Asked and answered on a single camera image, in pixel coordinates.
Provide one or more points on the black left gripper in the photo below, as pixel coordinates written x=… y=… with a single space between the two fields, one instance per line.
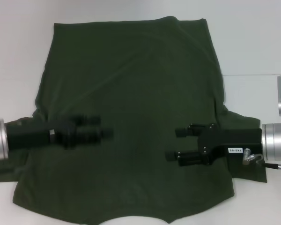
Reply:
x=37 y=136

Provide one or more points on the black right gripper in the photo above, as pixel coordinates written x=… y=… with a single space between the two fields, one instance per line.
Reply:
x=234 y=140

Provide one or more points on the dark green t-shirt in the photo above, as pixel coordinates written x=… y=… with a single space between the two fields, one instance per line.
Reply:
x=135 y=82

